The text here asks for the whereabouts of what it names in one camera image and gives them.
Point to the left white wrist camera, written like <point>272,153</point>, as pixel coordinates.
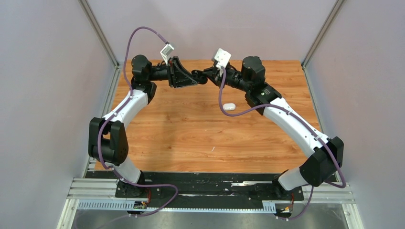
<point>166,51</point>

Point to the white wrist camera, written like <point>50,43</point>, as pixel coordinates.
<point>166,51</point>
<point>221,58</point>

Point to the aluminium corner post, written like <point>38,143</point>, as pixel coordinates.
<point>98,31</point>
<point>322,32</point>

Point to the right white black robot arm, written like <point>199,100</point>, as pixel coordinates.
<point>324,154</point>

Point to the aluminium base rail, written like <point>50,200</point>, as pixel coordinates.
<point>107,189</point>

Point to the left aluminium corner post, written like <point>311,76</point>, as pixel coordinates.
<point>98,31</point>

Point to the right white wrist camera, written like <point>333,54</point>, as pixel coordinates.
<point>221,58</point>

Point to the black earbud charging case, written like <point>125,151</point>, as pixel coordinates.
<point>199,76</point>

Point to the white earbud charging case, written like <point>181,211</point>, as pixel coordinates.
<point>229,106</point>

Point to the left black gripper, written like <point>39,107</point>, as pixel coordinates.
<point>178,76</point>

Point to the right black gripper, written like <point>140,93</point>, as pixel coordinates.
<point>214,75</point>

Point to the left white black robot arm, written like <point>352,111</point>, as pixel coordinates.
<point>108,141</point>

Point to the right aluminium corner post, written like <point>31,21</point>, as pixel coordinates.
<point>322,32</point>

